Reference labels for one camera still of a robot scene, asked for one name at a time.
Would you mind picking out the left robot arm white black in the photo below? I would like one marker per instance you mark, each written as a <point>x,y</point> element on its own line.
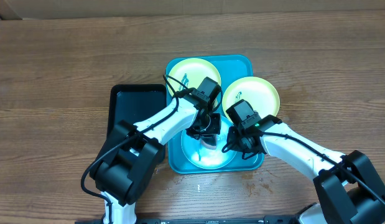
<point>125,164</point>

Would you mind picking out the teal plastic tray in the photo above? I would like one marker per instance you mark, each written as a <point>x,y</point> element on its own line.
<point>231,68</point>

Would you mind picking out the round sponge scrubber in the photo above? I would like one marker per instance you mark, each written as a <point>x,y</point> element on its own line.
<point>209,141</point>

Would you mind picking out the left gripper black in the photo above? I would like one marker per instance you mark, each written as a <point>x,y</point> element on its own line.
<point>216,130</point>

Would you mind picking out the light blue plate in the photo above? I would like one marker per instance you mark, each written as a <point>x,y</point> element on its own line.
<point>205,157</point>

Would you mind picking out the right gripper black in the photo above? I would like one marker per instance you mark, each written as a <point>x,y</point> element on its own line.
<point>235,144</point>

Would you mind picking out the black plastic tray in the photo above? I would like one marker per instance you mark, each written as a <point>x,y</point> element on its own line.
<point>134,103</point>

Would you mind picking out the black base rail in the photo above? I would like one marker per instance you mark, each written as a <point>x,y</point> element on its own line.
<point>268,219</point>

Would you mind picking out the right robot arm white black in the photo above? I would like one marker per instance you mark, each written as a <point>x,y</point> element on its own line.
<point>348,187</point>

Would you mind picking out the yellow plate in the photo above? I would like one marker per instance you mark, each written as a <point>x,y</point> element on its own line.
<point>192,71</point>
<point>258,92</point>

